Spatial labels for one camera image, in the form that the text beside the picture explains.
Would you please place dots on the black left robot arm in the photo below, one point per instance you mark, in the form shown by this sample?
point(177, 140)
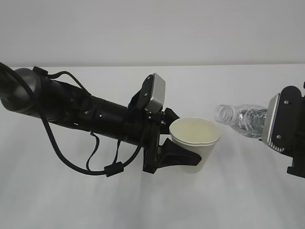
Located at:
point(35, 92)

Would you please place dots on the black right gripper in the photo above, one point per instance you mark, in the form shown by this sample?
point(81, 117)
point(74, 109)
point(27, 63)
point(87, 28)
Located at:
point(297, 150)

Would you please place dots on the white paper cup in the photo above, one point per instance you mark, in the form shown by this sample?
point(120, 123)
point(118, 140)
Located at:
point(197, 135)

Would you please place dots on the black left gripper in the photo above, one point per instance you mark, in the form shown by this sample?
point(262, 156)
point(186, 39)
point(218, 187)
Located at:
point(169, 154)

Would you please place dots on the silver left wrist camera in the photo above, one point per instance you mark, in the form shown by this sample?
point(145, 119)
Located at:
point(151, 96)

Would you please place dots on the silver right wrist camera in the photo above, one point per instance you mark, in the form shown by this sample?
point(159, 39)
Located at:
point(283, 119)

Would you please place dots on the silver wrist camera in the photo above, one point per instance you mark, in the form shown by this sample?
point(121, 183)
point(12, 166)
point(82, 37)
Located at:
point(151, 96)
point(283, 119)

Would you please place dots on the clear water bottle green label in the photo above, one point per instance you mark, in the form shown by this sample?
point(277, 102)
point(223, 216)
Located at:
point(247, 119)

